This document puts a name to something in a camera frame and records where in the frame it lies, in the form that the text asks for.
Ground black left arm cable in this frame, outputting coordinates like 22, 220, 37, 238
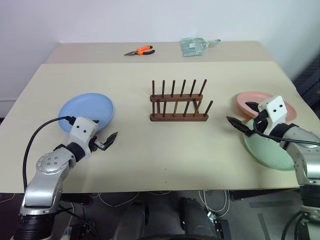
22, 115, 76, 194

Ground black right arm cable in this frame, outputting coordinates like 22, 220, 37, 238
252, 116, 320, 145

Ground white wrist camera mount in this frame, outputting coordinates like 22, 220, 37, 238
257, 95, 289, 136
69, 116, 100, 157

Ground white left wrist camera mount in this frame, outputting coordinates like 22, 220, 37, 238
69, 116, 100, 157

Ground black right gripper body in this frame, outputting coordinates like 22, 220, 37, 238
248, 110, 270, 137

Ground pink-red plate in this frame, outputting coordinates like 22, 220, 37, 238
236, 91, 298, 124

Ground small black box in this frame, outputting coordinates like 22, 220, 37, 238
216, 219, 232, 239

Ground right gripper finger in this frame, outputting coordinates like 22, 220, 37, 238
244, 101, 260, 113
225, 116, 251, 138

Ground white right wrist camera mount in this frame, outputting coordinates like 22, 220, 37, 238
257, 95, 289, 136

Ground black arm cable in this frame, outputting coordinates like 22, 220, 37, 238
22, 115, 76, 194
252, 116, 320, 145

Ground wooden dish rack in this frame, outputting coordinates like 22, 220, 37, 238
149, 78, 214, 123

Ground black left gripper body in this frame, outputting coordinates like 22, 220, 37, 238
89, 136, 106, 153

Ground orange-handled pliers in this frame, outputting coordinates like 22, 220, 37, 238
123, 45, 156, 57

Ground black ribbed object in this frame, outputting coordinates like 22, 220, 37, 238
291, 53, 320, 101

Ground white cable bundle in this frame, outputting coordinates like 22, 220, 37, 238
198, 189, 230, 219

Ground dark rounded shape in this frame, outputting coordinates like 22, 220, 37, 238
176, 196, 219, 240
115, 199, 151, 240

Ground clear plastic bag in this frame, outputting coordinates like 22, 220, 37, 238
180, 37, 222, 57

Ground blue plate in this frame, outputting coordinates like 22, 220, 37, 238
58, 92, 116, 134

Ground pale green plate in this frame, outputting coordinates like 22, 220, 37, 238
240, 119, 301, 172

